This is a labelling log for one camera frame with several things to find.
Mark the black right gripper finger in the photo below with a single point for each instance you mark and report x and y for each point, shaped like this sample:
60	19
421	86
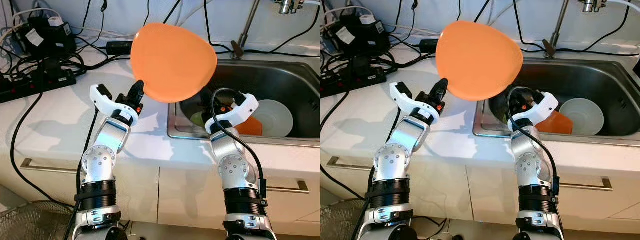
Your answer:
206	97

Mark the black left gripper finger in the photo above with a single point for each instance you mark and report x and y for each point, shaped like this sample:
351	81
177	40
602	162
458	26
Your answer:
138	90
442	88

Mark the orange plastic bowl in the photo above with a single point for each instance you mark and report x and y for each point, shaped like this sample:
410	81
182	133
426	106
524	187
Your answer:
557	124
250	127

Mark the orange plastic plate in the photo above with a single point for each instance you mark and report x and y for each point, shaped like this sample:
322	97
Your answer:
477	60
172	62

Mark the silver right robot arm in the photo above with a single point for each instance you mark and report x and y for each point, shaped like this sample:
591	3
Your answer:
527	167
232	170

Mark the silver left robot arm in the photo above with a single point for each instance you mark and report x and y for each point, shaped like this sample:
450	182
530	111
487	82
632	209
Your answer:
395	160
100	160

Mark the cream kitchen cabinet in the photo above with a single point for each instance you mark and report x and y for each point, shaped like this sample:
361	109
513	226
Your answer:
175	195
475	195

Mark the green plate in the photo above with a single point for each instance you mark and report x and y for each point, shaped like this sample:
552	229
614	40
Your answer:
197	119
502	117

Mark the black power adapter brick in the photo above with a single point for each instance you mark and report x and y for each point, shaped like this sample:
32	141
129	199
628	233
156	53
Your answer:
119	48
427	46

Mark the stainless steel sink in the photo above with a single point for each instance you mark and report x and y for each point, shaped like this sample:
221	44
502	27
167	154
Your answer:
575	80
270	80

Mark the white ribbed bowl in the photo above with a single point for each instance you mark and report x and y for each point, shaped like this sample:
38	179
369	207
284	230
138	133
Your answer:
275	117
582	116

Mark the chrome gooseneck faucet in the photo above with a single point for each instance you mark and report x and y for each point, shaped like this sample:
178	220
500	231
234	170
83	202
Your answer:
248	25
558	25

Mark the black power strip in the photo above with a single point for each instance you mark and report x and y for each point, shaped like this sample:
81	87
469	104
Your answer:
350	80
30	85

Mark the black charger with white labels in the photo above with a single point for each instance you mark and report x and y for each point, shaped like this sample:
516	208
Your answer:
360	35
45	37

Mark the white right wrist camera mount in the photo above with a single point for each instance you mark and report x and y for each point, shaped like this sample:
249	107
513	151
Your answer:
245	107
545	105

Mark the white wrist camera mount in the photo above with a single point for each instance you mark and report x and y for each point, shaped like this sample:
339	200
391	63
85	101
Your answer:
245	107
401	101
545	105
100	102

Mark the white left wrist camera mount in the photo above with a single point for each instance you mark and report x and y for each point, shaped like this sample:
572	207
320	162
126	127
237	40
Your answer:
100	102
401	101

